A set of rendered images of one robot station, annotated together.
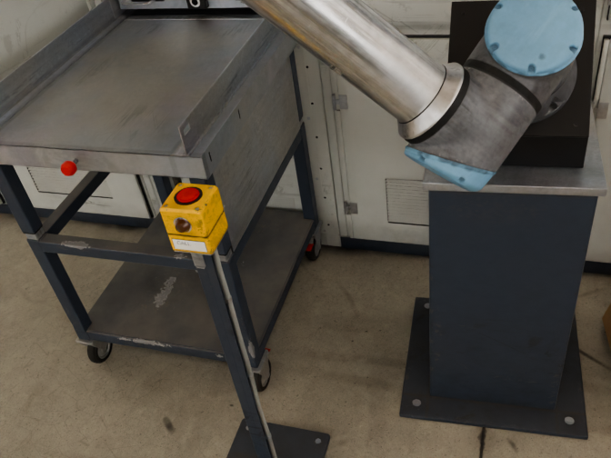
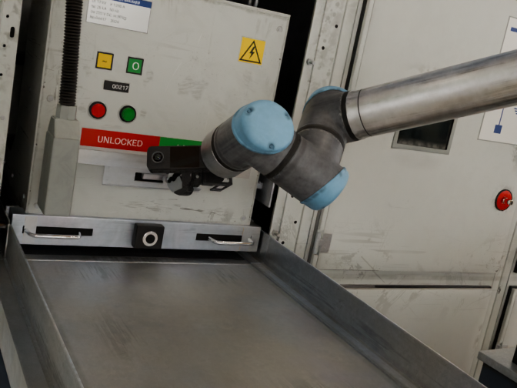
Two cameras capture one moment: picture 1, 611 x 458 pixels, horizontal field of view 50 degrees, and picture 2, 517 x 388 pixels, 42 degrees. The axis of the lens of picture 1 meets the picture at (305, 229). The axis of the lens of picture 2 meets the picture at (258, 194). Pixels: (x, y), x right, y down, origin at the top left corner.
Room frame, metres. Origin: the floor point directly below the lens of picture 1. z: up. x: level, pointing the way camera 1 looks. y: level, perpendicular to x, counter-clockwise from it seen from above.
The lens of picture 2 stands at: (0.89, 1.14, 1.31)
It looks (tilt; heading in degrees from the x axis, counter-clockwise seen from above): 12 degrees down; 308
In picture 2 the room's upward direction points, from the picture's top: 11 degrees clockwise
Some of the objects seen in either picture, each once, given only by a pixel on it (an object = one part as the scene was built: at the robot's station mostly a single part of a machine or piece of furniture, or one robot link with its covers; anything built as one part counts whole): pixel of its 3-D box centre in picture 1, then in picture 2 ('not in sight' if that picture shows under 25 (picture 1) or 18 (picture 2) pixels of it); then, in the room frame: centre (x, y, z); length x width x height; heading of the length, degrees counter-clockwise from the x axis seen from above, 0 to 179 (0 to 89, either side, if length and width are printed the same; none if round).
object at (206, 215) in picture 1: (195, 218); not in sight; (0.92, 0.19, 0.85); 0.08 x 0.08 x 0.10; 67
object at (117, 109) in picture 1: (146, 84); (208, 350); (1.55, 0.34, 0.82); 0.68 x 0.62 x 0.06; 157
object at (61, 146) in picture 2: not in sight; (58, 165); (1.92, 0.41, 1.04); 0.08 x 0.05 x 0.17; 157
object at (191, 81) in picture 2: not in sight; (164, 114); (1.91, 0.19, 1.15); 0.48 x 0.01 x 0.48; 67
